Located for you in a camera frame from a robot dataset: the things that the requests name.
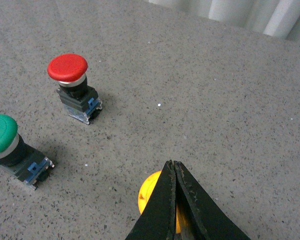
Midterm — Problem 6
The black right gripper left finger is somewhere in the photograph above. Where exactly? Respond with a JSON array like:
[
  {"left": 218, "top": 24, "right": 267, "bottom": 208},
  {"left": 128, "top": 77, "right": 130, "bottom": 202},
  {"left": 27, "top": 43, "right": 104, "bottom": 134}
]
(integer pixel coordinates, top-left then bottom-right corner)
[{"left": 126, "top": 160, "right": 177, "bottom": 240}]

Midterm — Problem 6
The white pleated curtain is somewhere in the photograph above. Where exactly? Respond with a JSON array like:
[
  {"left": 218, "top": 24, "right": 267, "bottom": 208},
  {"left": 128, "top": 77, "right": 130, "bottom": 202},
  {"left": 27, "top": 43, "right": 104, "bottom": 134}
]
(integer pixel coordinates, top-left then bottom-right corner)
[{"left": 150, "top": 0, "right": 300, "bottom": 44}]

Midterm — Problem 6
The green mushroom push button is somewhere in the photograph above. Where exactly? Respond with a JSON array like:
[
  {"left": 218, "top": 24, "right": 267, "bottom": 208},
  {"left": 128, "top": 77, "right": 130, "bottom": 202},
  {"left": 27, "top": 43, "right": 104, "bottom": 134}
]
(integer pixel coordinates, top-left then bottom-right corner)
[{"left": 0, "top": 114, "right": 55, "bottom": 190}]

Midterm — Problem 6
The red mushroom push button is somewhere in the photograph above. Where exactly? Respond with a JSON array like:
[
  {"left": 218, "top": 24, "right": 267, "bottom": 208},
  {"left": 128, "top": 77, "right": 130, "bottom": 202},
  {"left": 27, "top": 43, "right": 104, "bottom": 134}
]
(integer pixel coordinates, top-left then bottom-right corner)
[{"left": 47, "top": 53, "right": 103, "bottom": 125}]

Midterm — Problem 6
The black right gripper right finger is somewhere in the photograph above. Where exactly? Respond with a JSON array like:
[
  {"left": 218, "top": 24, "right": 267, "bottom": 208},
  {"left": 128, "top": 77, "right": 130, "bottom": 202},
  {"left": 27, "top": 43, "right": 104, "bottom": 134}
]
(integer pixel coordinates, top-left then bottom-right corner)
[{"left": 174, "top": 161, "right": 250, "bottom": 240}]

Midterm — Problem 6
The yellow mushroom push button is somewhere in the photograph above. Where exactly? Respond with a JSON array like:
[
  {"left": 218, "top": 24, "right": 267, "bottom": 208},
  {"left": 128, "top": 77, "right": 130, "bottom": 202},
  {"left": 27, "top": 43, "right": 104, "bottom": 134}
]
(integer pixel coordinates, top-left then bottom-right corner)
[{"left": 138, "top": 170, "right": 181, "bottom": 234}]

